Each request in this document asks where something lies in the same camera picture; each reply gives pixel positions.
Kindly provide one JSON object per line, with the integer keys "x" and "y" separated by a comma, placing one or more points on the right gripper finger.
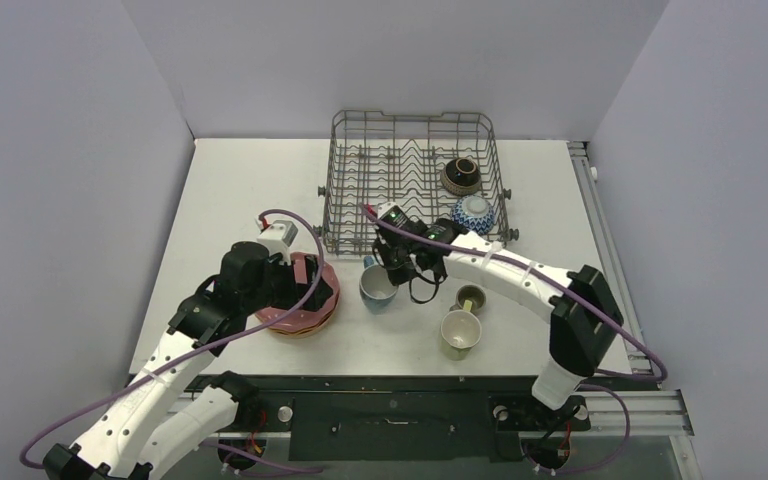
{"x": 413, "y": 272}
{"x": 390, "y": 270}

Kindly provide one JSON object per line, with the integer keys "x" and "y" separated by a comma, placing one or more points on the pink dotted plate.
{"x": 269, "y": 314}

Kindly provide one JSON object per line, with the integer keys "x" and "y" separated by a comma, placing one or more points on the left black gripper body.
{"x": 280, "y": 288}

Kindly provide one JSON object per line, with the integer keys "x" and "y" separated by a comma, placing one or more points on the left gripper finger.
{"x": 309, "y": 275}
{"x": 316, "y": 301}

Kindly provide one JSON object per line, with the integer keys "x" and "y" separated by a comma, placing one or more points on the grey wire dish rack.
{"x": 375, "y": 157}

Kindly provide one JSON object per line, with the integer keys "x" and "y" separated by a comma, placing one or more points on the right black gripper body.
{"x": 393, "y": 261}

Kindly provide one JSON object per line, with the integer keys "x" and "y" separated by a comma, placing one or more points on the red patterned bowl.
{"x": 474, "y": 213}

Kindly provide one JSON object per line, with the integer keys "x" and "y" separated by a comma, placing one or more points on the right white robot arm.
{"x": 583, "y": 317}

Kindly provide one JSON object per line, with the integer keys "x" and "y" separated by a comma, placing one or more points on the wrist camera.
{"x": 278, "y": 237}
{"x": 391, "y": 213}

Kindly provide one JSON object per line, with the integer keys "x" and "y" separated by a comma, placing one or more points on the pale yellow mug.
{"x": 460, "y": 331}

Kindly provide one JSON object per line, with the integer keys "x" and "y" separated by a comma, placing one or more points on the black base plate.
{"x": 405, "y": 418}

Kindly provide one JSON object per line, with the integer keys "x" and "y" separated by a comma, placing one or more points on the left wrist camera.
{"x": 278, "y": 237}

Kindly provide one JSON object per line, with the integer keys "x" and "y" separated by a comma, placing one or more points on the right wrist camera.
{"x": 391, "y": 213}

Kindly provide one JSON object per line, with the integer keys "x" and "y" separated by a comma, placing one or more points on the small grey cup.
{"x": 470, "y": 298}

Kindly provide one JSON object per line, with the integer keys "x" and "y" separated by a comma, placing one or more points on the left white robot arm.
{"x": 134, "y": 439}

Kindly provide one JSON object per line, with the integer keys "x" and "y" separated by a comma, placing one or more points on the black patterned bowl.
{"x": 461, "y": 177}

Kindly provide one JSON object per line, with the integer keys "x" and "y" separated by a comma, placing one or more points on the blue floral mug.
{"x": 374, "y": 285}

